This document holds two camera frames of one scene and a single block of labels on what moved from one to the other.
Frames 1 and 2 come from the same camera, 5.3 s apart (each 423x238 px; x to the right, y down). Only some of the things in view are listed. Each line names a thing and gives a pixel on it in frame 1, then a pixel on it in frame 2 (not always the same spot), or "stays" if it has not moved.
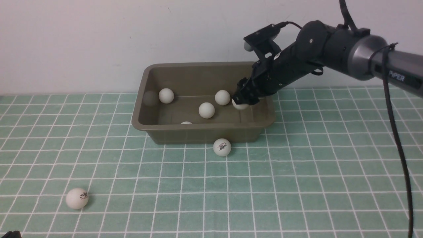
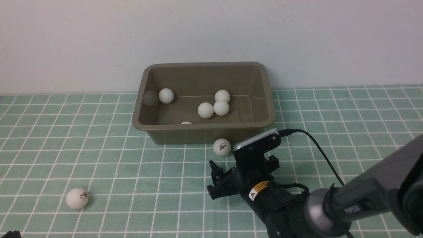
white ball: (241, 106) → (221, 108)
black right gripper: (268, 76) → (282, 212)
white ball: (166, 95) stays
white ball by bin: (222, 147) stays
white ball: (206, 110) stays
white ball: (222, 97) stays
